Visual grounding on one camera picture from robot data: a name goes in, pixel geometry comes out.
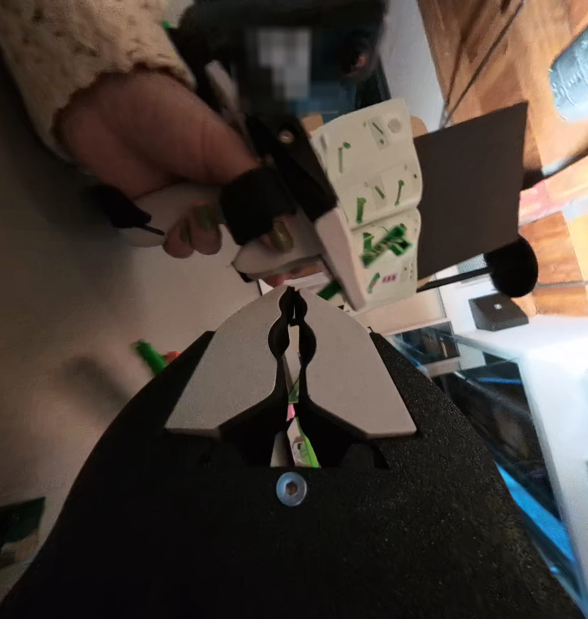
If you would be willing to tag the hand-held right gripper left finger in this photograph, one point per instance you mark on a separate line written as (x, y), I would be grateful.
(226, 377)

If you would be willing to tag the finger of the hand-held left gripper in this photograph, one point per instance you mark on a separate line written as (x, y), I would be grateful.
(342, 256)

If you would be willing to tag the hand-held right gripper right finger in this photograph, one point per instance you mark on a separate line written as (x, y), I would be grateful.
(356, 382)

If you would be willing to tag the long green lego plate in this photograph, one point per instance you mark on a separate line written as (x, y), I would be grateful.
(151, 358)

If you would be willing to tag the person's left forearm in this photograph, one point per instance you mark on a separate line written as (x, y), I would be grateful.
(57, 43)

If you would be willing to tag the lego instruction booklet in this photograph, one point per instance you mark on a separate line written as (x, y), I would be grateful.
(376, 193)

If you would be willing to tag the person's left hand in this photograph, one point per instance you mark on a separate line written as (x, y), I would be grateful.
(149, 135)

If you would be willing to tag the black board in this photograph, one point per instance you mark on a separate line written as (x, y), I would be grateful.
(468, 193)

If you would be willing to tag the small black box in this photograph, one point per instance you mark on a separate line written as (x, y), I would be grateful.
(497, 312)

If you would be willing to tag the silver ventilation duct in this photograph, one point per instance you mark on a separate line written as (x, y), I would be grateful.
(579, 72)

